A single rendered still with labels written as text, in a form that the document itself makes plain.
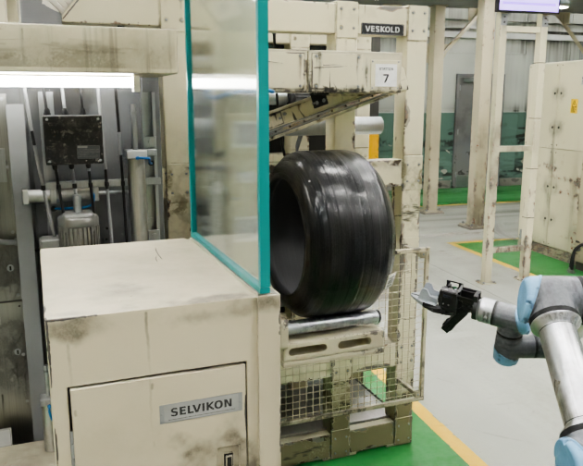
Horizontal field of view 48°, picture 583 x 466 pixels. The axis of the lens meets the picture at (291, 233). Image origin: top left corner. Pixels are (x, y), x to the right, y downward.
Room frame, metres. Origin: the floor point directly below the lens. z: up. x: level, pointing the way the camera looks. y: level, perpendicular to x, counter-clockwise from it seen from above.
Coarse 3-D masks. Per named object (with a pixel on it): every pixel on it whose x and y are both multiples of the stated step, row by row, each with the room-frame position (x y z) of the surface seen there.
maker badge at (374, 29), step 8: (368, 24) 2.78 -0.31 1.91; (376, 24) 2.79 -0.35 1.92; (384, 24) 2.80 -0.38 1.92; (392, 24) 2.82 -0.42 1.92; (400, 24) 2.83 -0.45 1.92; (368, 32) 2.78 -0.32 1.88; (376, 32) 2.79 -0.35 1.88; (384, 32) 2.80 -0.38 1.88; (392, 32) 2.82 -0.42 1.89; (400, 32) 2.83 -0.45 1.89
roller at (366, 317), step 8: (360, 312) 2.07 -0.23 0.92; (368, 312) 2.07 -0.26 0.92; (376, 312) 2.08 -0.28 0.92; (296, 320) 1.98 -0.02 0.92; (304, 320) 1.99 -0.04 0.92; (312, 320) 1.99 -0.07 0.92; (320, 320) 2.00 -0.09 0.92; (328, 320) 2.01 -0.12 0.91; (336, 320) 2.01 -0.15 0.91; (344, 320) 2.02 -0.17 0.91; (352, 320) 2.03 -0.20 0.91; (360, 320) 2.04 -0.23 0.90; (368, 320) 2.05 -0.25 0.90; (376, 320) 2.06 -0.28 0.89; (296, 328) 1.96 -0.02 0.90; (304, 328) 1.97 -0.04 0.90; (312, 328) 1.98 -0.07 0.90; (320, 328) 1.99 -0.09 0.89; (328, 328) 2.01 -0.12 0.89
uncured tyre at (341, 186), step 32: (288, 160) 2.12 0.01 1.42; (320, 160) 2.05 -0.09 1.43; (352, 160) 2.08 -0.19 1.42; (288, 192) 2.38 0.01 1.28; (320, 192) 1.94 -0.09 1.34; (352, 192) 1.96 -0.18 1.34; (384, 192) 2.01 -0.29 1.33; (288, 224) 2.40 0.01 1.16; (320, 224) 1.90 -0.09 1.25; (352, 224) 1.91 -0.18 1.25; (384, 224) 1.95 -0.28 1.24; (288, 256) 2.37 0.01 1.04; (320, 256) 1.89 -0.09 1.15; (352, 256) 1.90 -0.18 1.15; (384, 256) 1.94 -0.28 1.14; (288, 288) 2.27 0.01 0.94; (320, 288) 1.91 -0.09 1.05; (352, 288) 1.93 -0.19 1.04
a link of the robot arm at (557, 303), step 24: (528, 288) 1.50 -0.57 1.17; (552, 288) 1.50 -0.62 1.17; (576, 288) 1.50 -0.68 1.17; (528, 312) 1.49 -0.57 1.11; (552, 312) 1.45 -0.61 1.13; (576, 312) 1.46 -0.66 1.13; (552, 336) 1.42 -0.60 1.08; (576, 336) 1.41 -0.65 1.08; (552, 360) 1.38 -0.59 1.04; (576, 360) 1.35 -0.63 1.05; (552, 384) 1.36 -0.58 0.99; (576, 384) 1.31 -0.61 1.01; (576, 408) 1.27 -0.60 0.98; (576, 432) 1.22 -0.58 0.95; (576, 456) 1.17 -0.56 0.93
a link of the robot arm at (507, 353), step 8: (496, 336) 1.84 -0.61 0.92; (528, 336) 1.84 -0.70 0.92; (496, 344) 1.84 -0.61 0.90; (504, 344) 1.81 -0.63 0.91; (512, 344) 1.81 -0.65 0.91; (520, 344) 1.82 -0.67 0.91; (528, 344) 1.82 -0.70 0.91; (496, 352) 1.84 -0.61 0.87; (504, 352) 1.82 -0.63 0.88; (512, 352) 1.81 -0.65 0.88; (520, 352) 1.81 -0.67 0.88; (528, 352) 1.81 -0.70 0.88; (496, 360) 1.85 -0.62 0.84; (504, 360) 1.83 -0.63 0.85; (512, 360) 1.82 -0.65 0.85
